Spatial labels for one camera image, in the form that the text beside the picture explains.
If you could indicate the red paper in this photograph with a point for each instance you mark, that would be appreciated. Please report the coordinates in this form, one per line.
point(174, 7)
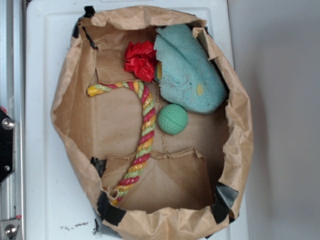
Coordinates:
point(140, 59)

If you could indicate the brown paper bag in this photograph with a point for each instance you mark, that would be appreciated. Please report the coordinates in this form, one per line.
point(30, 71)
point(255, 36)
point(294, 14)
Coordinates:
point(194, 182)

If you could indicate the green rubber ball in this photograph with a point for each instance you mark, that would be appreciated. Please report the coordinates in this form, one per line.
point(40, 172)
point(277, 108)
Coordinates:
point(173, 119)

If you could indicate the light blue towel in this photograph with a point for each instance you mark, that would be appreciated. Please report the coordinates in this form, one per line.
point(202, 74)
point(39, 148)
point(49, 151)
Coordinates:
point(187, 78)

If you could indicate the white plastic tray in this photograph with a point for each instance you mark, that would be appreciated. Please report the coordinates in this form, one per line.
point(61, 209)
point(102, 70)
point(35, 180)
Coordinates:
point(56, 207)

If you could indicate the black metal bracket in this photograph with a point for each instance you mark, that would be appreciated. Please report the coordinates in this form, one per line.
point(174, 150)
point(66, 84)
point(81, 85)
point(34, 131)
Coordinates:
point(7, 141)

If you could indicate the aluminium frame rail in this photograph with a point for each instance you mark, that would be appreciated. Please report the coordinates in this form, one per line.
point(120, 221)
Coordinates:
point(12, 98)

